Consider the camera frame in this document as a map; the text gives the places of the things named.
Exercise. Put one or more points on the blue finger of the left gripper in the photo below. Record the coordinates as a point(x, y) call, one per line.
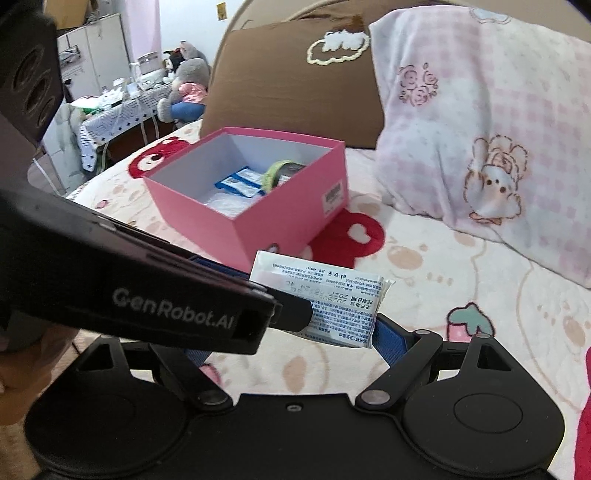
point(216, 269)

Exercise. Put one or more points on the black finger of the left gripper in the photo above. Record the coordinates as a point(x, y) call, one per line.
point(292, 313)

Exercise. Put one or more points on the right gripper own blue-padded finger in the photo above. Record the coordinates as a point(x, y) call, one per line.
point(409, 355)

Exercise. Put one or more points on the small blue-white tissue pack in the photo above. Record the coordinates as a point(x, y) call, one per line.
point(344, 302)

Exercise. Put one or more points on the person's left hand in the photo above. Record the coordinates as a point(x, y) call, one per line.
point(25, 374)

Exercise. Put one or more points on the clear plastic cotton pack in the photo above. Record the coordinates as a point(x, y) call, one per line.
point(228, 205)

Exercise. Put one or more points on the cream bear-print blanket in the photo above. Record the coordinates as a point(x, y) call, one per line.
point(448, 282)

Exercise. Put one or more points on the pink cardboard box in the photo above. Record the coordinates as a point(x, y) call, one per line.
point(284, 220)

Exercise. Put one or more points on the blue snack packet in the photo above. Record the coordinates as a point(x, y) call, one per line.
point(245, 182)

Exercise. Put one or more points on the green yarn ball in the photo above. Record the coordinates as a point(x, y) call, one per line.
point(278, 173)

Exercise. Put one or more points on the patterned-cloth side table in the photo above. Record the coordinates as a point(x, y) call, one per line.
point(101, 128)

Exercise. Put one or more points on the grey plush doll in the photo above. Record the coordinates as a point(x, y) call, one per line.
point(189, 88)

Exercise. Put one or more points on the white shelf cabinet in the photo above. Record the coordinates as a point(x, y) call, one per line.
point(93, 54)

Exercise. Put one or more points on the brown cloud pillow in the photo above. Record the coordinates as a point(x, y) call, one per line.
point(280, 77)

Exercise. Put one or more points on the black-haired plush doll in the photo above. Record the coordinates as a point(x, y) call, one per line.
point(172, 60)

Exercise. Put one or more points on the pink checkered pillow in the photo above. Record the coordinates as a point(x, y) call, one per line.
point(487, 128)

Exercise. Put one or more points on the beige bed headboard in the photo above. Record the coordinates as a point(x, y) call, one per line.
point(558, 15)

